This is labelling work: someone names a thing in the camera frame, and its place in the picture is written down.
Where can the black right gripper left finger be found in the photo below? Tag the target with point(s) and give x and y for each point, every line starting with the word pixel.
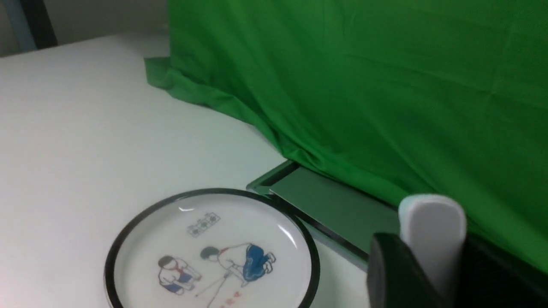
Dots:
pixel 395 279

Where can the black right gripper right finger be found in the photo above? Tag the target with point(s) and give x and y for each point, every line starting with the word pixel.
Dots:
pixel 490 277

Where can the green rectangular tray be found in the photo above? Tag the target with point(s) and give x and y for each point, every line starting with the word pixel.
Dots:
pixel 341 217

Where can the green backdrop cloth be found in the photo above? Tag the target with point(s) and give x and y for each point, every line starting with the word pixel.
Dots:
pixel 392 97

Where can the black-rimmed illustrated plate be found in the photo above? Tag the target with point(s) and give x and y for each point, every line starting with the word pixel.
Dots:
pixel 213 248

